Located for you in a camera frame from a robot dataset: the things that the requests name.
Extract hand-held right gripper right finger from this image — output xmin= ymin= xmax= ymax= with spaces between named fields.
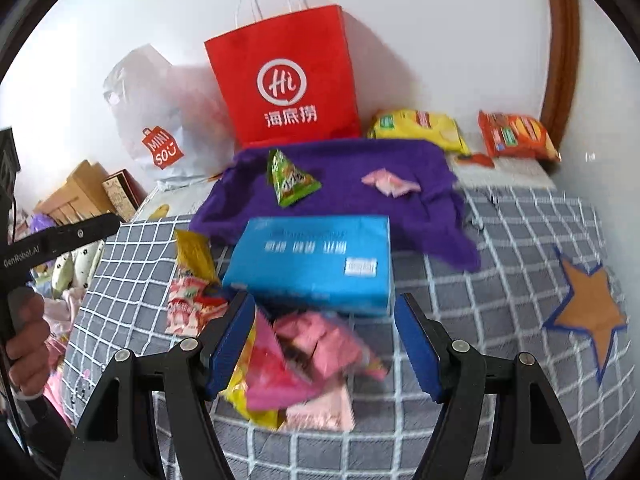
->
xmin=394 ymin=292 xmax=588 ymax=480

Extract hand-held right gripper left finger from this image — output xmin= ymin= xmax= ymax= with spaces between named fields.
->
xmin=60 ymin=291 xmax=257 ymax=480

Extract red and white snack packet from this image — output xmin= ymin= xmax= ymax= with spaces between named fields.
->
xmin=165 ymin=276 xmax=231 ymax=337

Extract yellow triangular snack packet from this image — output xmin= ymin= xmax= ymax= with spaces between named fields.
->
xmin=174 ymin=229 xmax=221 ymax=286

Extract blue box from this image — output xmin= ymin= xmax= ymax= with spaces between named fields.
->
xmin=221 ymin=216 xmax=392 ymax=317

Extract pale pink pastry packet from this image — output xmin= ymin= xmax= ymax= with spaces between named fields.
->
xmin=285 ymin=385 xmax=357 ymax=432

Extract purple plush storage basket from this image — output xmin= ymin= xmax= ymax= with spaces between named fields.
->
xmin=190 ymin=139 xmax=482 ymax=273

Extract person's left hand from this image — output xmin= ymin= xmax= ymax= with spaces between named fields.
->
xmin=5 ymin=294 xmax=53 ymax=401

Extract white floral cloth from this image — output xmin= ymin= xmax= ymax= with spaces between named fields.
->
xmin=50 ymin=240 xmax=106 ymax=296

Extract purple bag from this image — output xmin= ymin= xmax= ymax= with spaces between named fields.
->
xmin=15 ymin=212 xmax=56 ymax=241

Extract wooden furniture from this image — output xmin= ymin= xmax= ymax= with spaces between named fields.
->
xmin=32 ymin=160 xmax=118 ymax=226

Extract pink clothes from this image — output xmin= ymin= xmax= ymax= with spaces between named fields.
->
xmin=42 ymin=287 xmax=81 ymax=426

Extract brown patterned box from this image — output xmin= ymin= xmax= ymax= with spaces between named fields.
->
xmin=102 ymin=170 xmax=148 ymax=221

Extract grey checked bedsheet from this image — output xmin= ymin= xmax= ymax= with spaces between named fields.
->
xmin=65 ymin=185 xmax=631 ymax=480

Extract white plastic bag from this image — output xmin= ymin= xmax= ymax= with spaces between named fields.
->
xmin=102 ymin=44 xmax=236 ymax=183

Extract small pink snack packet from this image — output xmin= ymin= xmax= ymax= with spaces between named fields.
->
xmin=361 ymin=169 xmax=422 ymax=197

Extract green triangular snack packet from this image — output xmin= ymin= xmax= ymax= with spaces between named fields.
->
xmin=266 ymin=148 xmax=322 ymax=208

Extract small orange packet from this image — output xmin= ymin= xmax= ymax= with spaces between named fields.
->
xmin=452 ymin=152 xmax=496 ymax=168

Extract yellow chips bag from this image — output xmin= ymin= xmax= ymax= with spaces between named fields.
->
xmin=367 ymin=109 xmax=472 ymax=157

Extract orange chips bag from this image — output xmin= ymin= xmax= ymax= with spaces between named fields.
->
xmin=477 ymin=110 xmax=562 ymax=163

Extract red paper bag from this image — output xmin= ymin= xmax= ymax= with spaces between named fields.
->
xmin=204 ymin=0 xmax=362 ymax=150

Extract wooden door frame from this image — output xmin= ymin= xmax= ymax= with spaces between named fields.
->
xmin=540 ymin=0 xmax=581 ymax=148

